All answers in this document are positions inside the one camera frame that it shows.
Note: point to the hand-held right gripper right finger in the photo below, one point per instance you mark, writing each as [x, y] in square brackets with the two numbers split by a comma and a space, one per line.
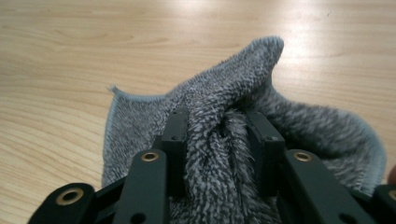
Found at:
[267, 146]

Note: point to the grey fluffy cloth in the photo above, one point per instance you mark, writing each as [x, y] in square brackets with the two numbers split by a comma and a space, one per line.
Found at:
[218, 102]

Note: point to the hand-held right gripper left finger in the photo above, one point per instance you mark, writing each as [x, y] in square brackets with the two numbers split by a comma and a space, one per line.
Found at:
[176, 140]

